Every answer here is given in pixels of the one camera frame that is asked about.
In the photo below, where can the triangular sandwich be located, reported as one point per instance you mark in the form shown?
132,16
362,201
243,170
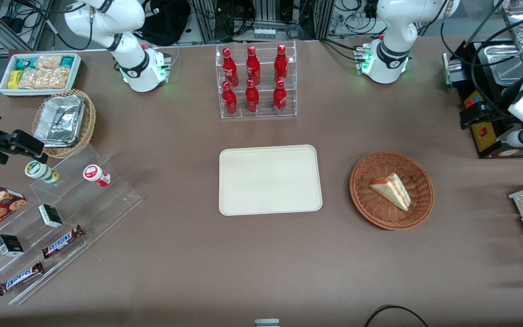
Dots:
393,190

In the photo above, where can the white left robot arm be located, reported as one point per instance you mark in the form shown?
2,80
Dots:
393,27

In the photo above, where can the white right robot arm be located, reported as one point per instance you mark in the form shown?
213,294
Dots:
107,22

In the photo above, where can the aluminium foil tray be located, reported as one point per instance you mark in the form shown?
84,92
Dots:
59,120

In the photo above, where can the light wicker basket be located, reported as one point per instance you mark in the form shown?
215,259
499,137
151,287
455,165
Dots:
88,122

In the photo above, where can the brown wicker basket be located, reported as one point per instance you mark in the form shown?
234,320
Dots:
370,204

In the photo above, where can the cream plastic tray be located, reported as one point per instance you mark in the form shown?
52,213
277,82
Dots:
270,181

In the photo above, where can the green lid cup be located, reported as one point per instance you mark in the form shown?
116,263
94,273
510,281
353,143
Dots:
39,170

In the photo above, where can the black food warmer machine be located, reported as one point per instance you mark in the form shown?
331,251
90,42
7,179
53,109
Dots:
493,141

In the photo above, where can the steel food pan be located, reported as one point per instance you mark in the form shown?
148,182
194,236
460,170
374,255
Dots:
502,63

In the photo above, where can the yellow snack packet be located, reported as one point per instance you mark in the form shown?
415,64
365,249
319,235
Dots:
14,79

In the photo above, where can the clear bag of crackers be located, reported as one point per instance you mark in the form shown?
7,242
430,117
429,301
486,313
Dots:
48,61
43,78

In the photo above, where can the red lid cup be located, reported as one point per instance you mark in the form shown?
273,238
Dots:
96,175

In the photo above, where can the small black box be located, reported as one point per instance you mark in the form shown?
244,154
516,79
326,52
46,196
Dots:
9,245
50,215

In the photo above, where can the teal snack packet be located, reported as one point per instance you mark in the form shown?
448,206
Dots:
67,61
25,62

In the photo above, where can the white snack bin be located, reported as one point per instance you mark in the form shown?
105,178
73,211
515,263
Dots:
75,77

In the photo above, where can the clear acrylic stepped shelf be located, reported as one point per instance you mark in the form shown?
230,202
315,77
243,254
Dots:
107,204

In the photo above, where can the Snickers bar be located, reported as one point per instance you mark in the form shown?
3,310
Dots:
20,278
61,241

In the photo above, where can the black bag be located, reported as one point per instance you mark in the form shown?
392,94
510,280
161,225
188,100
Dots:
166,22

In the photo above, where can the red cola bottle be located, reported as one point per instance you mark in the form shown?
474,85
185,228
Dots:
253,66
280,100
281,63
229,68
252,100
229,102

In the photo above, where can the clear acrylic bottle rack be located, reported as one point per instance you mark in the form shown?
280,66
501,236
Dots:
263,97

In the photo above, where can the white power strip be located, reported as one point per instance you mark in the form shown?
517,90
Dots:
264,33

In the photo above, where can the small grey device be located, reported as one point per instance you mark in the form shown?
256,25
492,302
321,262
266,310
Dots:
267,323

